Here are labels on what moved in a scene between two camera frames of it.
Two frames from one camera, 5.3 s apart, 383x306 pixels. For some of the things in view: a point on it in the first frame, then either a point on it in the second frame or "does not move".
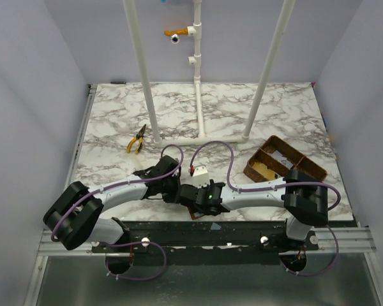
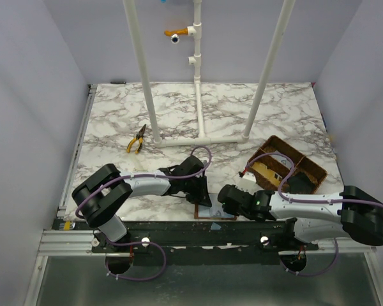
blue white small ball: (175, 39) does not move
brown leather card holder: (194, 215) -> (196, 215)
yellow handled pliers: (140, 136) does not move
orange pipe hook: (181, 32) does not move
